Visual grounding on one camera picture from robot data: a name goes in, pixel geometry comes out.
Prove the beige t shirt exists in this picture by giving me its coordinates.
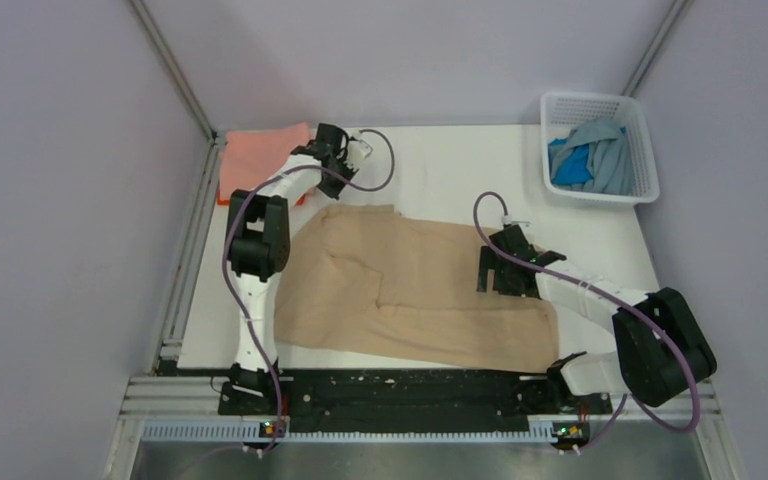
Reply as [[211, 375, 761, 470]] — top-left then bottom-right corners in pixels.
[[275, 205, 560, 372]]

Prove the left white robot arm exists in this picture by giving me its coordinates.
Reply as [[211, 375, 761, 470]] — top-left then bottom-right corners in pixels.
[[220, 123, 372, 414]]

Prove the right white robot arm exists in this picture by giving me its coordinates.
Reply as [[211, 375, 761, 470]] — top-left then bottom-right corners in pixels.
[[477, 224, 718, 412]]

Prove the folded pink t shirt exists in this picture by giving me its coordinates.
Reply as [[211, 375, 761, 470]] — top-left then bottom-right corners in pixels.
[[217, 123, 311, 205]]

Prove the bright blue t shirt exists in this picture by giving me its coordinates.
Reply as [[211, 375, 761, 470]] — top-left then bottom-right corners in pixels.
[[548, 138, 593, 187]]

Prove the folded orange t shirt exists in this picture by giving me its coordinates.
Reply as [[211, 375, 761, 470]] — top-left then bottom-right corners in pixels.
[[216, 190, 312, 208]]

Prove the light blue t shirt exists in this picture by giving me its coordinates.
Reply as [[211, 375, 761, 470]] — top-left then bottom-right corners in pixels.
[[550, 117, 634, 196]]

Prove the white plastic basket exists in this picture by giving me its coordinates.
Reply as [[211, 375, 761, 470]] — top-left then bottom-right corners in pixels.
[[540, 92, 660, 206]]

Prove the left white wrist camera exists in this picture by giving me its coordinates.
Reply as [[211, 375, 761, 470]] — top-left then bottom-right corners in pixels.
[[347, 137, 373, 168]]

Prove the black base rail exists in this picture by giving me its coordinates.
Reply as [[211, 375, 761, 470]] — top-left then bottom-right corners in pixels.
[[218, 369, 612, 434]]

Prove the left aluminium frame post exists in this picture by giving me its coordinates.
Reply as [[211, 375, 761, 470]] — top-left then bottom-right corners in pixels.
[[125, 0, 217, 142]]

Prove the aluminium frame post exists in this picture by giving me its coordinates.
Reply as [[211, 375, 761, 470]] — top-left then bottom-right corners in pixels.
[[622, 0, 695, 97], [125, 0, 217, 142]]

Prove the white slotted cable duct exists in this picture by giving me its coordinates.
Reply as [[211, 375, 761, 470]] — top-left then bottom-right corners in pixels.
[[142, 419, 558, 444]]

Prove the right aluminium frame post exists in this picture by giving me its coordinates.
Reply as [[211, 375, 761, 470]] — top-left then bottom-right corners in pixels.
[[622, 0, 695, 97]]

